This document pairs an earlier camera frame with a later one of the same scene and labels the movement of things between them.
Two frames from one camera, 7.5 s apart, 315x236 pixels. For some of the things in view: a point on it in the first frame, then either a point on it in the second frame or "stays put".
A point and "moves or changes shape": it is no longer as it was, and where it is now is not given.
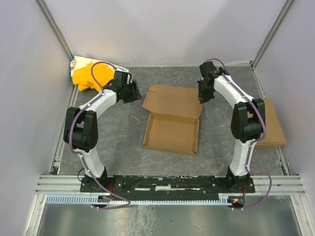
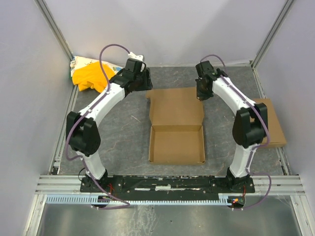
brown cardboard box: [172, 125] moves or changes shape
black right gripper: [204, 89] stays put
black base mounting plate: [166, 185] stays put
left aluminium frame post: [48, 16] stays put
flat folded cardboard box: [274, 136] stays put
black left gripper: [133, 91] → [146, 79]
